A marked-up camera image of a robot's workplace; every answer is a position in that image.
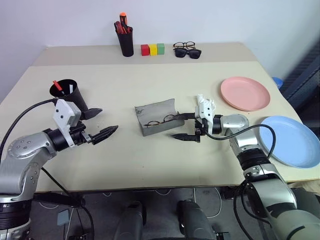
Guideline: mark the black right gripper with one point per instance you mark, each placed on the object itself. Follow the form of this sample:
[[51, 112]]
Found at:
[[201, 127]]

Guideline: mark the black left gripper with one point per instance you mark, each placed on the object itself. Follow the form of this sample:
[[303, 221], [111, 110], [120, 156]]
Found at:
[[80, 135]]

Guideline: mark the wide black plastic cup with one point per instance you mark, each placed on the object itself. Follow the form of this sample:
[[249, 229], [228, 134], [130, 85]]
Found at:
[[78, 97]]

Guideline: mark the tortoiseshell round glasses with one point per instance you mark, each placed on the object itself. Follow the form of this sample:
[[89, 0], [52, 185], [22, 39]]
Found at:
[[153, 122]]

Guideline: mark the grey glasses case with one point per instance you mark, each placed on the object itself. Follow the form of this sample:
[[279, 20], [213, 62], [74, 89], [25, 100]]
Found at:
[[155, 110]]

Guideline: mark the white pen with black tip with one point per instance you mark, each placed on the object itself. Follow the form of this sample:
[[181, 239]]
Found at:
[[71, 88]]

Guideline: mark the red and black pen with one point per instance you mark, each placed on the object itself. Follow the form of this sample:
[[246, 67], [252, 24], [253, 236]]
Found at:
[[58, 86]]

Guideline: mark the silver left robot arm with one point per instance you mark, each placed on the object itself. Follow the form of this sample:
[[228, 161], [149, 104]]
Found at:
[[25, 160]]

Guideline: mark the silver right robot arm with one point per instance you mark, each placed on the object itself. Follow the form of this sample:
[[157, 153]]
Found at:
[[265, 185]]

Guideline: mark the pink plate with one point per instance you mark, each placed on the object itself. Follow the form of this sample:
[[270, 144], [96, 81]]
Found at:
[[245, 93]]

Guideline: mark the black sunglasses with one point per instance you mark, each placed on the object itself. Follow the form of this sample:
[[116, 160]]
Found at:
[[193, 54]]

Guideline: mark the green cube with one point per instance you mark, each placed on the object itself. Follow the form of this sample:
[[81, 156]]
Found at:
[[160, 49]]

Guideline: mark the tall black tool holder cup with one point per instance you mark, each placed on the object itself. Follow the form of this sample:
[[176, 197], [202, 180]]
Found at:
[[126, 45]]

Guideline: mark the yellow cube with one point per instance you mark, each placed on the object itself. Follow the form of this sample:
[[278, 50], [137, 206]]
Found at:
[[153, 50]]

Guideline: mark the red cube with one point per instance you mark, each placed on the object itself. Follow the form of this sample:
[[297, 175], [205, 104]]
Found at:
[[144, 50]]

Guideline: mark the dark rounded shape under table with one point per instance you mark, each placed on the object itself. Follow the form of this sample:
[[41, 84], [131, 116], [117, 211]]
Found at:
[[195, 222], [130, 222]]

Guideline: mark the grey floor box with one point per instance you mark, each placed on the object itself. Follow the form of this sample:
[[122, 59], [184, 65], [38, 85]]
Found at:
[[63, 217]]

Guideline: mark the blue round container lid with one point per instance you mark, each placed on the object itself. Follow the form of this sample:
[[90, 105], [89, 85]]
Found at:
[[277, 82]]

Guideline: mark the blue plate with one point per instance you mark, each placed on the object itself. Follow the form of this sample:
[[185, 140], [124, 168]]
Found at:
[[295, 142]]

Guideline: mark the dark furniture beside table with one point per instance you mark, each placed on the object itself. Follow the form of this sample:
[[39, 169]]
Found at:
[[305, 82]]

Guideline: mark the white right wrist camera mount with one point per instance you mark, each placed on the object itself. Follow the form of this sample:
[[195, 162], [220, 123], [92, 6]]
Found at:
[[205, 111]]

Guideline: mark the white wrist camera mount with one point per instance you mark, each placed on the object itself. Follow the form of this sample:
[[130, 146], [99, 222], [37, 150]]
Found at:
[[205, 111], [65, 115]]

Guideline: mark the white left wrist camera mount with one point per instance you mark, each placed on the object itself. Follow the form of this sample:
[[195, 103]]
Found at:
[[65, 115]]

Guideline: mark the thin dark frame glasses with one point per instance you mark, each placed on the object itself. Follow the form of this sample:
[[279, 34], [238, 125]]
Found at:
[[178, 44]]

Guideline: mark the black under-table bracket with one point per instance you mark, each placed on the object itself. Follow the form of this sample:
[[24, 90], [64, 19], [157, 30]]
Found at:
[[60, 199]]

